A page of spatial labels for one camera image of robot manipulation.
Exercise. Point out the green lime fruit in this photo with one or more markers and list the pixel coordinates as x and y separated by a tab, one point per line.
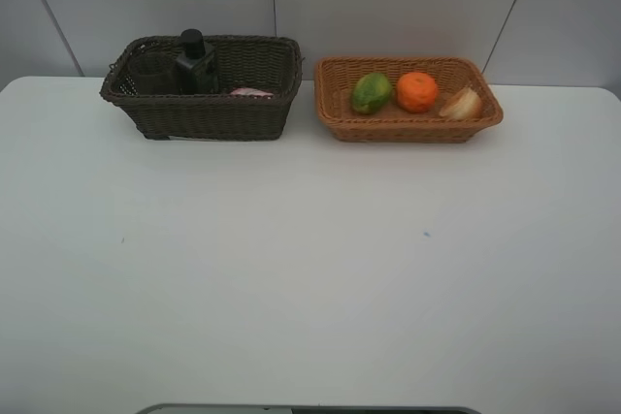
371	93

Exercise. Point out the pink spray bottle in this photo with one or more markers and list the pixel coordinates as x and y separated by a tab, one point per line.
251	92

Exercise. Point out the orange mandarin fruit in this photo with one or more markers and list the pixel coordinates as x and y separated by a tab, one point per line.
416	92

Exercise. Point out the black pump bottle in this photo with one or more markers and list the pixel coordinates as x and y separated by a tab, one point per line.
196	64

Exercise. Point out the translucent purple plastic cup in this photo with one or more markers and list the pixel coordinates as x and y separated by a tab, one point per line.
153	73

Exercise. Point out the orange wicker basket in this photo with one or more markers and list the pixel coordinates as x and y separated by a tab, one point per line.
335	78

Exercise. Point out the dark brown wicker basket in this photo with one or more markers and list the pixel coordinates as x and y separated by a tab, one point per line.
272	64

